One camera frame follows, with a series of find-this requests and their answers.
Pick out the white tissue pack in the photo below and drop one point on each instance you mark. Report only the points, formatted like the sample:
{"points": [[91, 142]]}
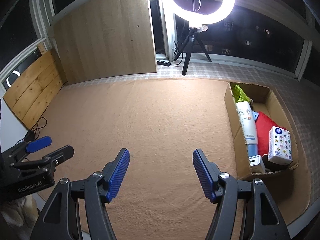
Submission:
{"points": [[279, 149]]}

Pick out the black tripod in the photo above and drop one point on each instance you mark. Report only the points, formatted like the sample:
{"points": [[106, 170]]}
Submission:
{"points": [[188, 46]]}

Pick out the pine wood plank panel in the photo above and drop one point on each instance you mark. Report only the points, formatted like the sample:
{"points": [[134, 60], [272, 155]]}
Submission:
{"points": [[33, 91]]}

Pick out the white power adapter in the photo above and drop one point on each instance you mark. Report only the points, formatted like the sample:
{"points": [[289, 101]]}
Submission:
{"points": [[257, 164]]}

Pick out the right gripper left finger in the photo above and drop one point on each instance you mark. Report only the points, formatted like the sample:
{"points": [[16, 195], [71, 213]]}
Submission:
{"points": [[60, 216]]}

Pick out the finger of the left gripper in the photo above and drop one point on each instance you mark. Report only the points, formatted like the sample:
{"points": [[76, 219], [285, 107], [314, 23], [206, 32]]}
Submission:
{"points": [[38, 144]]}

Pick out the light wooden board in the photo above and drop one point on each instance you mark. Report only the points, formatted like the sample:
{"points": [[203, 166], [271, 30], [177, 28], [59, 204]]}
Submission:
{"points": [[105, 38]]}

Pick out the cardboard box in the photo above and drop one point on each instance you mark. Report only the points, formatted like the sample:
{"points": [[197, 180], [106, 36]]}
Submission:
{"points": [[266, 101]]}

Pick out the white sunscreen tube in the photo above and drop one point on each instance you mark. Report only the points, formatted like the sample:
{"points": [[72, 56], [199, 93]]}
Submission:
{"points": [[248, 126]]}

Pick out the black power strip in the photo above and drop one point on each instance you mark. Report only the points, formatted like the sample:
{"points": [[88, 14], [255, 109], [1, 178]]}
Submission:
{"points": [[163, 63]]}

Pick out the blue phone stand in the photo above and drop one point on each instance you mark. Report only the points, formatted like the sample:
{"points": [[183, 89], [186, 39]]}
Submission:
{"points": [[255, 115]]}

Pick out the red fabric pouch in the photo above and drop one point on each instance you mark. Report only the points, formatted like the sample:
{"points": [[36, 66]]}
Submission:
{"points": [[263, 126]]}

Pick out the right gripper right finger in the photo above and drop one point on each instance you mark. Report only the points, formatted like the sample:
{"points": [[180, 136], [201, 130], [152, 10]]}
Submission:
{"points": [[261, 218]]}

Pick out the orange-brown blanket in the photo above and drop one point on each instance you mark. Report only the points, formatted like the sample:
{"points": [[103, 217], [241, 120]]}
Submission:
{"points": [[161, 122]]}

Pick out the yellow green shuttlecock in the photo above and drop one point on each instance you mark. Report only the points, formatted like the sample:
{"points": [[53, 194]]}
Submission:
{"points": [[239, 95]]}

